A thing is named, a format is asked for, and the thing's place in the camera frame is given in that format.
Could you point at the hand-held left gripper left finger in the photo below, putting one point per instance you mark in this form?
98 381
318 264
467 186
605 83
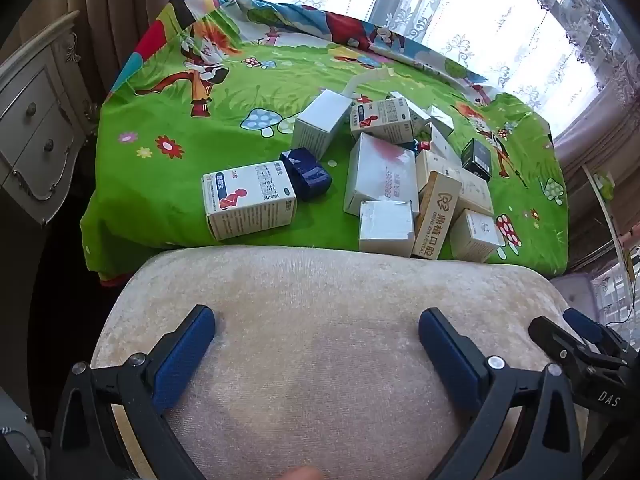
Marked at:
182 355

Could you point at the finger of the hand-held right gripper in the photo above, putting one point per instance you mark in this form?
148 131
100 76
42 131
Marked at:
582 325
550 332

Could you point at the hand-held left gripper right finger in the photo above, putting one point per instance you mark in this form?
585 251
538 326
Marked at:
445 355

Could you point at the plain white square box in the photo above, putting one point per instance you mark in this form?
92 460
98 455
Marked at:
385 227

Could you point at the beige box gold frame print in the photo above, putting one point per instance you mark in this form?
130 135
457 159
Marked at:
475 190

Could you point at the tall white grey box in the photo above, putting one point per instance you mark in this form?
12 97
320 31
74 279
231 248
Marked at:
320 125

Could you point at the small white box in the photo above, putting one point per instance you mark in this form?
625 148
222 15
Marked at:
475 235

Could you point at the beige plush stool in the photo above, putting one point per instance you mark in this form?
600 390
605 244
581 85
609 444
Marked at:
320 310

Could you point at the beige box heart logo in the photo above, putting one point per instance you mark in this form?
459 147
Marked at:
437 215

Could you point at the green packet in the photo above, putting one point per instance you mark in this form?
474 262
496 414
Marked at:
603 183

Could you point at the white medicine box red figure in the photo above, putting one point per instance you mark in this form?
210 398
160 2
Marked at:
382 120
250 205

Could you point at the black box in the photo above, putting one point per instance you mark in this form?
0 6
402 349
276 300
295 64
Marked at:
477 160

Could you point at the white box pink print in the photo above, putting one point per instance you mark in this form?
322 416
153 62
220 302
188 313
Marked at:
380 175

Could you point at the pink curtain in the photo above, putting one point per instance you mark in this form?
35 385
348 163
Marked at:
595 130

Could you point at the dark blue wrapped box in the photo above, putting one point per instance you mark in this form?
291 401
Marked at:
307 177

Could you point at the green cartoon printed bed sheet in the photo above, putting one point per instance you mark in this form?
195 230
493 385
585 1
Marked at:
200 125

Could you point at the glossy white cube box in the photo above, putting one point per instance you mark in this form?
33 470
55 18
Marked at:
442 119

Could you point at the white carved nightstand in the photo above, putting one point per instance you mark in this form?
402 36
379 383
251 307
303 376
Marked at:
35 125

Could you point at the white paper strip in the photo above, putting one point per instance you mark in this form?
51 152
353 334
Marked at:
356 81

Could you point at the white lace curtain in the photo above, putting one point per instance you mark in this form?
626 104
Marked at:
500 25

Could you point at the beige curtain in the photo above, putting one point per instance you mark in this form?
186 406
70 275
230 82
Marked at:
115 10

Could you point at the white curved frame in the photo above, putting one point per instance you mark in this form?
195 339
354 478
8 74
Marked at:
607 220

